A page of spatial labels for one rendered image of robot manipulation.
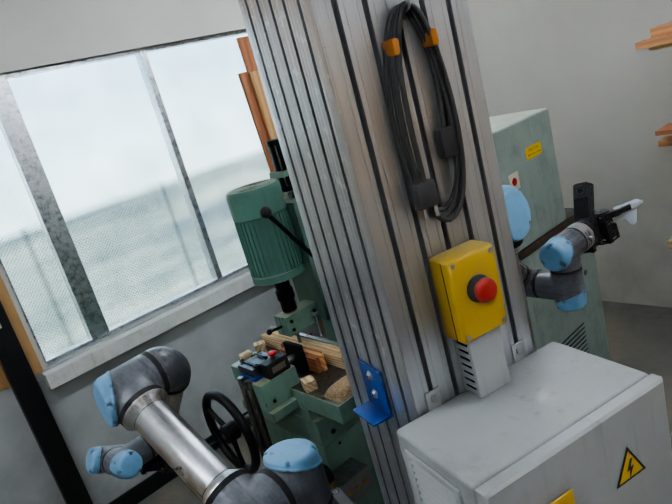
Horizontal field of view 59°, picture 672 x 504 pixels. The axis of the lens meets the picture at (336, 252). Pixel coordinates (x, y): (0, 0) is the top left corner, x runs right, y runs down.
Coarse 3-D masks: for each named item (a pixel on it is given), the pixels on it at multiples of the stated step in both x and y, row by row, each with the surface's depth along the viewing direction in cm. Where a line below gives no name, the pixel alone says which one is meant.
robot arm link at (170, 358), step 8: (152, 352) 140; (160, 352) 140; (168, 352) 141; (176, 352) 144; (160, 360) 139; (168, 360) 140; (176, 360) 141; (184, 360) 145; (168, 368) 139; (176, 368) 140; (184, 368) 144; (168, 376) 138; (176, 376) 140; (184, 376) 144; (176, 384) 142; (184, 384) 147; (176, 392) 148; (168, 400) 152; (176, 400) 153; (176, 408) 157; (152, 448) 166
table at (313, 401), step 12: (300, 372) 191; (312, 372) 188; (324, 372) 186; (336, 372) 184; (300, 384) 183; (324, 384) 179; (300, 396) 179; (312, 396) 174; (276, 408) 179; (288, 408) 179; (312, 408) 176; (324, 408) 171; (336, 408) 166; (348, 408) 167; (276, 420) 177; (336, 420) 168; (348, 420) 167
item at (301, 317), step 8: (296, 304) 202; (304, 304) 200; (312, 304) 199; (280, 312) 198; (288, 312) 196; (296, 312) 195; (304, 312) 197; (280, 320) 195; (288, 320) 193; (296, 320) 195; (304, 320) 197; (312, 320) 199; (288, 328) 193; (296, 328) 195; (304, 328) 197; (288, 336) 195
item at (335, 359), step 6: (264, 336) 217; (270, 336) 215; (276, 336) 214; (270, 342) 215; (276, 342) 212; (282, 342) 208; (294, 342) 205; (276, 348) 213; (318, 348) 195; (324, 354) 190; (330, 354) 188; (336, 354) 187; (330, 360) 189; (336, 360) 186; (342, 360) 183; (336, 366) 187; (342, 366) 185
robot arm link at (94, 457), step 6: (90, 450) 168; (96, 450) 167; (102, 450) 168; (90, 456) 167; (96, 456) 166; (102, 456) 166; (90, 462) 167; (96, 462) 166; (90, 468) 166; (96, 468) 166; (102, 468) 172
